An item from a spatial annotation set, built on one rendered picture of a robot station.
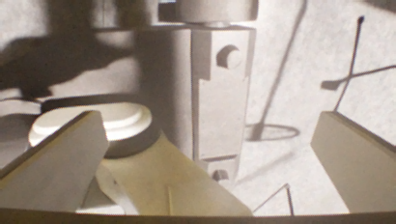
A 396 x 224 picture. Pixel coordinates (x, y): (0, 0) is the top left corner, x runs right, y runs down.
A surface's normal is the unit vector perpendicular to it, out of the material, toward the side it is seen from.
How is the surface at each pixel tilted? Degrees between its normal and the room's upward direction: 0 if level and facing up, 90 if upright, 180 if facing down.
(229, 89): 0
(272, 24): 0
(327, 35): 0
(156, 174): 90
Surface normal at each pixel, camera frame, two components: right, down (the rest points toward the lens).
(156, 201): 0.00, -0.88
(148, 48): 0.18, 0.48
